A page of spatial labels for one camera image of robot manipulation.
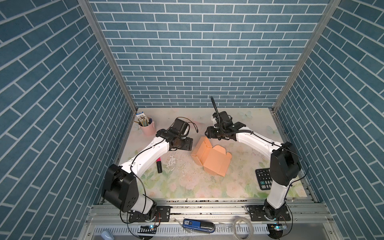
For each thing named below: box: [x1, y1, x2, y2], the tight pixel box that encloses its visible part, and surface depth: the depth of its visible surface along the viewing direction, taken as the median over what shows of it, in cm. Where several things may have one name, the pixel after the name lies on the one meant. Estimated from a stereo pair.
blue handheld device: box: [182, 218, 216, 233], surface depth 70 cm
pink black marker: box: [156, 157, 163, 174], surface depth 91 cm
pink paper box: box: [191, 136, 233, 177], surface depth 96 cm
